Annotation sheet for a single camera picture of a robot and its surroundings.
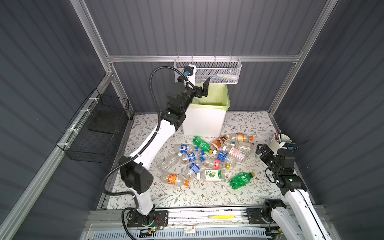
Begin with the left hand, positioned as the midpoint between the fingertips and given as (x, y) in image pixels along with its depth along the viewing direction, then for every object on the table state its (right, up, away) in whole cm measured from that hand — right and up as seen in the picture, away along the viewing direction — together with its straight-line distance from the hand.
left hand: (198, 74), depth 67 cm
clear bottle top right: (+31, -37, +31) cm, 57 cm away
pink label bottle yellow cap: (+11, -46, +20) cm, 51 cm away
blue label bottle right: (+16, -42, +22) cm, 50 cm away
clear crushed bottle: (-17, -46, +21) cm, 54 cm away
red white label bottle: (+24, -40, +26) cm, 54 cm away
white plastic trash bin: (+5, -20, +29) cm, 36 cm away
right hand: (+36, -37, +12) cm, 53 cm away
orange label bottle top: (+29, -31, +32) cm, 54 cm away
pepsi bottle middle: (-4, -42, +23) cm, 48 cm away
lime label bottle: (+9, -52, +17) cm, 55 cm away
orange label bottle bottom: (-13, -53, +15) cm, 57 cm away
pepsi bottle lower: (-3, -49, +18) cm, 52 cm away
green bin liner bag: (+14, -5, +36) cm, 39 cm away
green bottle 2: (+1, -34, +34) cm, 48 cm away
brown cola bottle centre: (+14, -34, +29) cm, 47 cm away
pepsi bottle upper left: (-8, -38, +27) cm, 47 cm away
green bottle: (+25, -54, +16) cm, 62 cm away
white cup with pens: (+51, -32, +25) cm, 65 cm away
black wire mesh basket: (-53, -27, +7) cm, 60 cm away
